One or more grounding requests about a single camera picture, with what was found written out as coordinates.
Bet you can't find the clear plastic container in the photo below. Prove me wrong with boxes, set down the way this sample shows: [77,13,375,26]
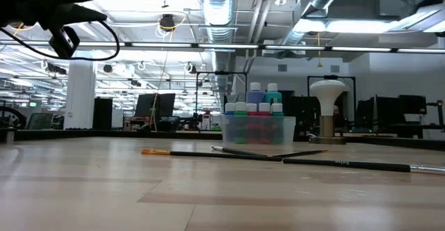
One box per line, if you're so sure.
[220,115,297,145]

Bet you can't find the large teal paint bottle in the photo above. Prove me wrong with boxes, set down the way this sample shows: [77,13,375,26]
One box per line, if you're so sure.
[264,82,283,105]

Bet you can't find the thin paintbrush silver ferrule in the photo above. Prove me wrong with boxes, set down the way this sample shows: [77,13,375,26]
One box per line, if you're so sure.
[211,145,269,157]

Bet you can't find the lettered paintbrush long silver ferrule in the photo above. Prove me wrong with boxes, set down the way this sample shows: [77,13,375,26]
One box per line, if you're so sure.
[282,157,445,175]

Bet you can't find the yellow hanging cable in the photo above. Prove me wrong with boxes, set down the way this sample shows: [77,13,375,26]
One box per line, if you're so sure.
[149,13,188,132]

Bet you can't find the black monitor back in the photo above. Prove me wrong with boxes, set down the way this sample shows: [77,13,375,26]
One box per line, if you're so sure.
[133,93,158,118]
[156,93,177,118]

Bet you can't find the black overhead camera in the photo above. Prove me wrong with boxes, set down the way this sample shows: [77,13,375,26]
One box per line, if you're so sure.
[159,13,177,33]

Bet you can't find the black cabinet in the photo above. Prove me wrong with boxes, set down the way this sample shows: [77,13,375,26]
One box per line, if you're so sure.
[92,97,113,131]

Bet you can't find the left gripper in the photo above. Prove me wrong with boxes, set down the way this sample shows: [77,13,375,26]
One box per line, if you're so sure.
[0,0,108,31]

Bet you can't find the person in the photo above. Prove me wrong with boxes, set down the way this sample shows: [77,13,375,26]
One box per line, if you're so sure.
[331,104,345,129]

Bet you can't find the small emerald green paint bottle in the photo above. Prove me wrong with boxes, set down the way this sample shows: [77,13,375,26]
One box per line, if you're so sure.
[270,102,284,144]

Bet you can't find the paintbrush flat orange bristles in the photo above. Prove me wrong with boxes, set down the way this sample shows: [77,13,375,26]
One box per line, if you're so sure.
[140,148,283,163]

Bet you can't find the large purple paint bottle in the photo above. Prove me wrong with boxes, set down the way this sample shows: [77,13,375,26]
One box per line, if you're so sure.
[245,81,266,105]

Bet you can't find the black background monitor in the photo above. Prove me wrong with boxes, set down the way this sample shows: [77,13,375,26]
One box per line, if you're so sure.
[356,95,401,127]
[398,94,428,116]

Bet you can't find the black background station frame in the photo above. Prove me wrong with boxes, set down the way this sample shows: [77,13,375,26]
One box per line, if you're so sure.
[194,70,249,132]
[307,74,357,131]

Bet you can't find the small light green paint bottle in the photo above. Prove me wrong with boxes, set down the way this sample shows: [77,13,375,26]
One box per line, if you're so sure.
[234,101,248,144]

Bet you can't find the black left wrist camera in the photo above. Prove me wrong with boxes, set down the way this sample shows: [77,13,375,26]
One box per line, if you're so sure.
[47,25,81,60]

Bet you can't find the small dark red paint bottle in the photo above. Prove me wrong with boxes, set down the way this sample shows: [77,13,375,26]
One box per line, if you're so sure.
[258,102,272,144]

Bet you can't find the thin paintbrush brown bristles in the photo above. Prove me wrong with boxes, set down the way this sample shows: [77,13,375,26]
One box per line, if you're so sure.
[270,149,330,159]

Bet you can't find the white building column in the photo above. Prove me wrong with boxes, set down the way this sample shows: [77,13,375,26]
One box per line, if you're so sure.
[63,49,97,131]

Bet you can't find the black left wrist camera cable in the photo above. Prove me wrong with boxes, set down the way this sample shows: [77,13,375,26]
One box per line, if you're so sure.
[0,19,121,62]

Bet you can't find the black aluminium table frame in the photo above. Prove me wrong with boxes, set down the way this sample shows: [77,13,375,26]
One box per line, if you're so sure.
[0,40,445,152]

